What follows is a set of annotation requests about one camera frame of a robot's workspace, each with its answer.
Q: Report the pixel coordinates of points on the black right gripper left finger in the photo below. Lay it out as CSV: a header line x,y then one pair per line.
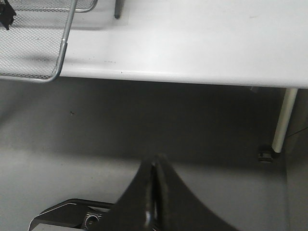
x,y
134,211

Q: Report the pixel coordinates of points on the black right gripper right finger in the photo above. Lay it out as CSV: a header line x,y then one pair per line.
x,y
176,207

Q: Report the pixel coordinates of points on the mesh tray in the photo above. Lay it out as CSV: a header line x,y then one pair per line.
x,y
34,47

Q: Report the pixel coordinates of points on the red emergency stop button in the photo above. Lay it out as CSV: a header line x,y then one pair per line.
x,y
7,14

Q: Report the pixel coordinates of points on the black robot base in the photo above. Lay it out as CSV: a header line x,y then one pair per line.
x,y
73,213

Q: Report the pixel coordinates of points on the black table caster wheel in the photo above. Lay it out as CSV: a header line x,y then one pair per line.
x,y
266,154

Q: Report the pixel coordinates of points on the white table leg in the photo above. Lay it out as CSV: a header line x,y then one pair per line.
x,y
284,119

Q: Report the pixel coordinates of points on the grey metal rack frame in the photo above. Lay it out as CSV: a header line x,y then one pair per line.
x,y
119,4

